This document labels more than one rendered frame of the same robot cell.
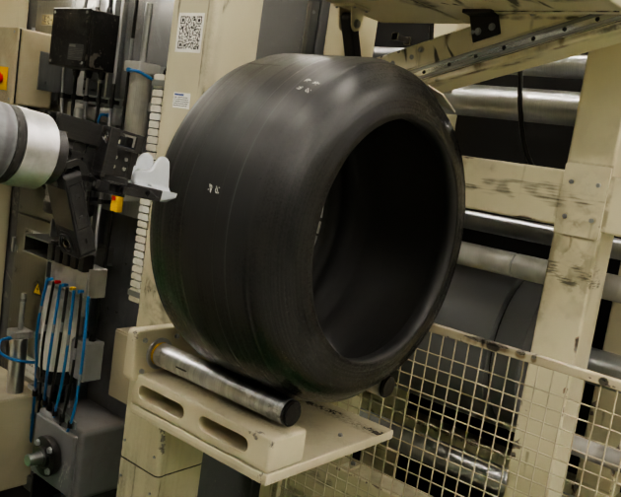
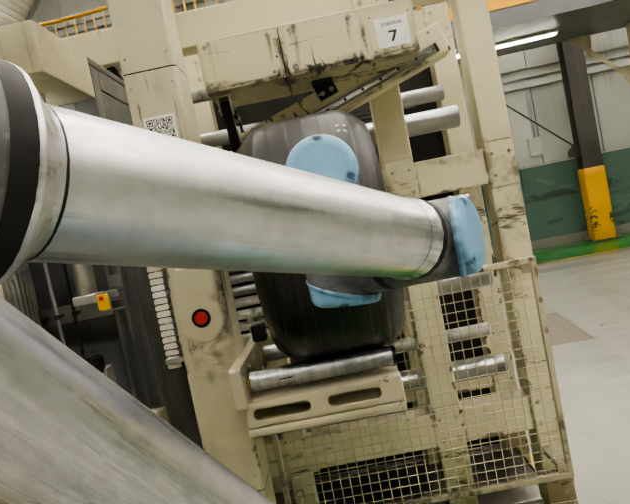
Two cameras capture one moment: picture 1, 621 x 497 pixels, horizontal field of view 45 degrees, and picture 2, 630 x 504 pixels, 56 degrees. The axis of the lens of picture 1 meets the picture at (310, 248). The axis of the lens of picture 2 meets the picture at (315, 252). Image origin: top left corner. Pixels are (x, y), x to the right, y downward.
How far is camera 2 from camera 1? 0.92 m
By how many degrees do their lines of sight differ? 37
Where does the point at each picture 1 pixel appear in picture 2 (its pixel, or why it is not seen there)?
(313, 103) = (356, 136)
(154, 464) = (257, 481)
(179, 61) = not seen: hidden behind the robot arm
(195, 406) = (321, 392)
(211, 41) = (188, 133)
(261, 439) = (392, 379)
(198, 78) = not seen: hidden behind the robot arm
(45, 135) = not seen: hidden behind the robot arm
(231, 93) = (282, 150)
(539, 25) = (362, 80)
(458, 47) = (311, 107)
